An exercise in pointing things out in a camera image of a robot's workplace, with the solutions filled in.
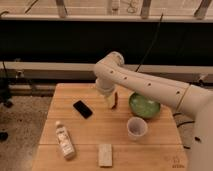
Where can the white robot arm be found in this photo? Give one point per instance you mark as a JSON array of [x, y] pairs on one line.
[[195, 101]]

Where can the yellowish pusher end effector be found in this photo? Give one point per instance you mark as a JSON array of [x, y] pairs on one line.
[[110, 101]]

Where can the black smartphone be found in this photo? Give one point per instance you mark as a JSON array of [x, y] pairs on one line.
[[84, 110]]

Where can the green bowl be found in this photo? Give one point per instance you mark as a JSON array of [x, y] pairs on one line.
[[143, 107]]

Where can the white paper cup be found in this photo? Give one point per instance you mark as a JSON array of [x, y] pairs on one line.
[[136, 128]]

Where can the white plastic bottle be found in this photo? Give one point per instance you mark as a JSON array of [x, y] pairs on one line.
[[64, 141]]

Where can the white rectangular block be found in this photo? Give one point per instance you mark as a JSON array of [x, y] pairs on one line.
[[105, 157]]

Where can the grey metal rail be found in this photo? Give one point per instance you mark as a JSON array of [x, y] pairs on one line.
[[84, 71]]

